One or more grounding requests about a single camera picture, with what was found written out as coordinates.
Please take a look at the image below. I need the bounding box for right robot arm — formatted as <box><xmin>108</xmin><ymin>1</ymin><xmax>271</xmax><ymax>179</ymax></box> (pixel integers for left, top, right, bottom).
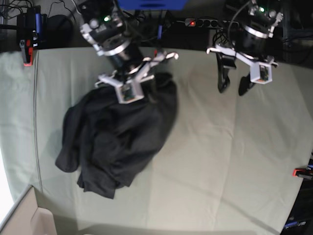
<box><xmin>77</xmin><ymin>0</ymin><xmax>179</xmax><ymax>89</ymax></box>

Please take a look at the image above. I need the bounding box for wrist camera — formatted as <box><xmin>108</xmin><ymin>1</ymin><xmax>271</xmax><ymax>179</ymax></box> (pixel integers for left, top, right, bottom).
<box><xmin>115</xmin><ymin>80</ymin><xmax>144</xmax><ymax>104</ymax></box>
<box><xmin>250</xmin><ymin>62</ymin><xmax>272</xmax><ymax>85</ymax></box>

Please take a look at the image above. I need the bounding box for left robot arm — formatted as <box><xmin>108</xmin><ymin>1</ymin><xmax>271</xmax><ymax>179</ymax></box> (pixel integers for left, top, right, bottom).
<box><xmin>206</xmin><ymin>0</ymin><xmax>283</xmax><ymax>96</ymax></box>

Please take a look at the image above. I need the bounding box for black power strip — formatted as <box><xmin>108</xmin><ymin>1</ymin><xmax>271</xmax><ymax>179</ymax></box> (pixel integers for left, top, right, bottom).
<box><xmin>184</xmin><ymin>18</ymin><xmax>231</xmax><ymax>30</ymax></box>

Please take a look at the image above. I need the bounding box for blue box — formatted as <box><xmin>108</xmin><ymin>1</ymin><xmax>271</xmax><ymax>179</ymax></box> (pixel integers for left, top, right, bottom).
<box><xmin>118</xmin><ymin>0</ymin><xmax>188</xmax><ymax>10</ymax></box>

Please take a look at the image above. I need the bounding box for black t-shirt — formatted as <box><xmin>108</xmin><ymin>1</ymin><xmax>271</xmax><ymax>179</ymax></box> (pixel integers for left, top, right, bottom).
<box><xmin>55</xmin><ymin>72</ymin><xmax>179</xmax><ymax>199</ymax></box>

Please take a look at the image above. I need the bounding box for cardboard box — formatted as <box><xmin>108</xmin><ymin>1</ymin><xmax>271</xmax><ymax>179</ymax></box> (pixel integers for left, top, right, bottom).
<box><xmin>0</xmin><ymin>185</ymin><xmax>57</xmax><ymax>235</ymax></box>

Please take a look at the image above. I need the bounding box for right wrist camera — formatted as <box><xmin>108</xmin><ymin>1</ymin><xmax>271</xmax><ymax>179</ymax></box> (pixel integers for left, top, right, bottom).
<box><xmin>115</xmin><ymin>80</ymin><xmax>144</xmax><ymax>104</ymax></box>

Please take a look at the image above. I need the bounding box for left red black clamp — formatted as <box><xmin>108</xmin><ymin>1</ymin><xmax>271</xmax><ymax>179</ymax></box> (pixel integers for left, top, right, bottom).
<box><xmin>20</xmin><ymin>40</ymin><xmax>33</xmax><ymax>66</ymax></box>

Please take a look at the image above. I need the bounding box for red black clamp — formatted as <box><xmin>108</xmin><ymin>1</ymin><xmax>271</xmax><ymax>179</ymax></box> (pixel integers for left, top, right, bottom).
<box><xmin>293</xmin><ymin>168</ymin><xmax>313</xmax><ymax>180</ymax></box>
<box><xmin>20</xmin><ymin>40</ymin><xmax>33</xmax><ymax>66</ymax></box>

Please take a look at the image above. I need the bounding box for black equipment box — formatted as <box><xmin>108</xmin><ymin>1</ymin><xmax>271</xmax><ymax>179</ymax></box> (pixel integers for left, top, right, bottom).
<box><xmin>281</xmin><ymin>180</ymin><xmax>313</xmax><ymax>235</ymax></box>

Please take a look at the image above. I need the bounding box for black round bag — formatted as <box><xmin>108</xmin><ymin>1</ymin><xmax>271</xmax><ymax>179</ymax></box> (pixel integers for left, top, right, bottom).
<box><xmin>46</xmin><ymin>15</ymin><xmax>74</xmax><ymax>49</ymax></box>

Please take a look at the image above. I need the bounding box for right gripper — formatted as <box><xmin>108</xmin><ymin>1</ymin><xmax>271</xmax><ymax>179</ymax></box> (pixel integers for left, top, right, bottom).
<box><xmin>94</xmin><ymin>41</ymin><xmax>179</xmax><ymax>88</ymax></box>

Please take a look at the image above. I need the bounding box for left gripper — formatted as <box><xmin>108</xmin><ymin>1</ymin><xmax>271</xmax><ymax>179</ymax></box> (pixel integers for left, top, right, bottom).
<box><xmin>206</xmin><ymin>29</ymin><xmax>278</xmax><ymax>96</ymax></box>

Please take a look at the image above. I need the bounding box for right red black clamp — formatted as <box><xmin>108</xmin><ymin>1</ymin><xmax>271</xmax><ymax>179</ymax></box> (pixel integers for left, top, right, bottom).
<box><xmin>293</xmin><ymin>168</ymin><xmax>313</xmax><ymax>180</ymax></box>

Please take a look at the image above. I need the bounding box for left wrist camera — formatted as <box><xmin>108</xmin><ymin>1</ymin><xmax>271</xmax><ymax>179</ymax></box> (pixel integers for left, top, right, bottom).
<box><xmin>250</xmin><ymin>62</ymin><xmax>272</xmax><ymax>85</ymax></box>

